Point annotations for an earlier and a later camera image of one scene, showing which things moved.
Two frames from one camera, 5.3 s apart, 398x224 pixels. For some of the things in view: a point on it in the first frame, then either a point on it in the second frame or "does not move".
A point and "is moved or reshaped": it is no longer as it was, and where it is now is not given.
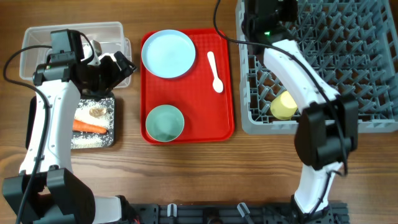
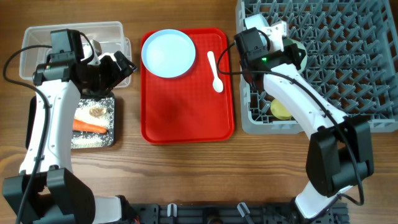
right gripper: (288, 8) -> (296, 55)
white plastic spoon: (217, 84) does not move
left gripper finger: (124, 64) does not move
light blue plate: (168, 53) does not move
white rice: (83, 140) does not move
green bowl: (165, 123) is moved or reshaped
